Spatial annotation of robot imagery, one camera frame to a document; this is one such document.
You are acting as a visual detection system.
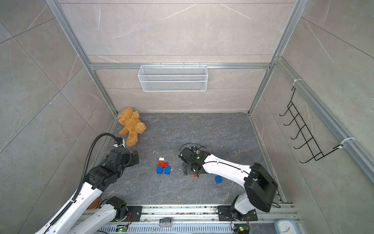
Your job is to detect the white wire mesh basket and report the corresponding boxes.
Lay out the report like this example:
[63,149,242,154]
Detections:
[138,64,208,92]

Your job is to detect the brown block at left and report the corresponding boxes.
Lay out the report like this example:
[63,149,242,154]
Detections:
[87,196,101,209]

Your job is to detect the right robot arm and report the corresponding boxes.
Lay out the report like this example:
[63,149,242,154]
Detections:
[179,147,278,221]

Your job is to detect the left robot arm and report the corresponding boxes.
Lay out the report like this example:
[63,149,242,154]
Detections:
[37,133,139,234]

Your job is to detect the blue lego brick bottom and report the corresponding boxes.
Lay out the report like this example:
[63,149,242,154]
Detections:
[164,166,171,175]

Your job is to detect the black wall hook rack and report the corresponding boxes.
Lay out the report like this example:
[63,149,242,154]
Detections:
[279,87,343,164]

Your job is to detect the blue-rimmed clock on rail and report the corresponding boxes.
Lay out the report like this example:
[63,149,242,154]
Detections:
[274,219,300,234]

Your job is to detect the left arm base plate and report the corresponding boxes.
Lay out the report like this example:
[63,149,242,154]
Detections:
[115,206,143,222]

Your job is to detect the red long lego brick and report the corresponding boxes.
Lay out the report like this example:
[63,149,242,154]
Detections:
[158,163,169,167]

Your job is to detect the blue lego brick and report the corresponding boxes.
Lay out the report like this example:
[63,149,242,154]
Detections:
[156,166,163,175]
[215,175,223,184]
[164,166,171,175]

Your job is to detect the aluminium front rail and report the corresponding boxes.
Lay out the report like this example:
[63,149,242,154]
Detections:
[95,203,305,234]

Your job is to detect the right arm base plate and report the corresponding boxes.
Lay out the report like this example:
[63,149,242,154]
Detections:
[216,205,258,221]

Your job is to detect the brown teddy bear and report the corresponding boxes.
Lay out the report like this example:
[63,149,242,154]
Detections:
[118,107,146,147]

